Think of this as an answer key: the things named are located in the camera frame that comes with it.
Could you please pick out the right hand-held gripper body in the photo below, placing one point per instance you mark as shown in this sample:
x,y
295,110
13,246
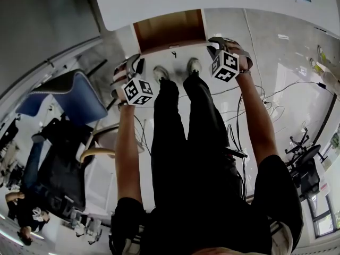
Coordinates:
x,y
225,65

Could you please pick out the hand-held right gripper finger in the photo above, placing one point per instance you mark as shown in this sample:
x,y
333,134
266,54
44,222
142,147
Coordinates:
x,y
213,52
216,40

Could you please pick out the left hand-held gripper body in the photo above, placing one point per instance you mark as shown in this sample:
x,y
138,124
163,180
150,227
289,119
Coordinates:
x,y
138,92

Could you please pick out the person's left forearm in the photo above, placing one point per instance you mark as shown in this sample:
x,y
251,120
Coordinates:
x,y
128,131

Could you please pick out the person's right forearm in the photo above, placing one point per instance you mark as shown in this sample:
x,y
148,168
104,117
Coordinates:
x,y
255,110

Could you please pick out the person's left hand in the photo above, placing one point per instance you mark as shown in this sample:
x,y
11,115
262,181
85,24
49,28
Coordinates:
x,y
122,72

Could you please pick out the person's right hand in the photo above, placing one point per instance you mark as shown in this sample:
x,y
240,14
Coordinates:
x,y
235,47

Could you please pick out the person's left grey shoe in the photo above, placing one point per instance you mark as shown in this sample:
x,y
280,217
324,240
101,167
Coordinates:
x,y
161,74

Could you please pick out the person's grey shoe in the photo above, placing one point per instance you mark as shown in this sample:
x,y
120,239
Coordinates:
x,y
194,66
161,74

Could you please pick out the person's right grey shoe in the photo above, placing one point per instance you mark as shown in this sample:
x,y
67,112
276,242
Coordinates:
x,y
194,66

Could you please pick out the blue padded chair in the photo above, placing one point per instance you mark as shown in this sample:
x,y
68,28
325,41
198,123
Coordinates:
x,y
79,100

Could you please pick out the wooden armrest chair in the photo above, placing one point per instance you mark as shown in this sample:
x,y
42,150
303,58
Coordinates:
x,y
106,145

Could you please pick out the person's black trousers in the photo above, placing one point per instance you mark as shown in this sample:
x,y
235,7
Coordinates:
x,y
196,131

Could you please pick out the black power adapter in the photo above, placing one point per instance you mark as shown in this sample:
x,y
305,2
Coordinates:
x,y
322,85

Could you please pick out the black office chair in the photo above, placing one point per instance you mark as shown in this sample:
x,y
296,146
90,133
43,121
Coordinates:
x,y
61,163

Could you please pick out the black swivel chair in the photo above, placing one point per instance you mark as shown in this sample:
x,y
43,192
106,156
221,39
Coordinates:
x,y
305,163

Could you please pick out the person's black shirt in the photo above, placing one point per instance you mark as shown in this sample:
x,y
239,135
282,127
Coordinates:
x,y
207,222

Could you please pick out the person's face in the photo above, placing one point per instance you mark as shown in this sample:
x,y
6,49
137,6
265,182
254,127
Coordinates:
x,y
220,250

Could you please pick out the person's beige bag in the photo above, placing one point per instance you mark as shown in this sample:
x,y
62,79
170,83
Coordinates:
x,y
282,238

